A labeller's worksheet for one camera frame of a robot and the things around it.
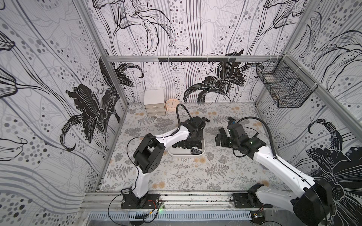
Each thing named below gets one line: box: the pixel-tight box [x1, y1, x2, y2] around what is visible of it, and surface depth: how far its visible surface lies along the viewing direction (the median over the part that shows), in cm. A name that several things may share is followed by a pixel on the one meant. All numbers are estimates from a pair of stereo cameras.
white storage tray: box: [167, 138, 206, 156], surface depth 94 cm
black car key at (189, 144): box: [187, 140, 192, 150], surface depth 95 cm
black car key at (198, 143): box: [195, 140, 203, 150], surface depth 95 cm
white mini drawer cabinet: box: [143, 88, 166, 118], surface depth 107 cm
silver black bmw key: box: [190, 148, 203, 155], surface depth 92 cm
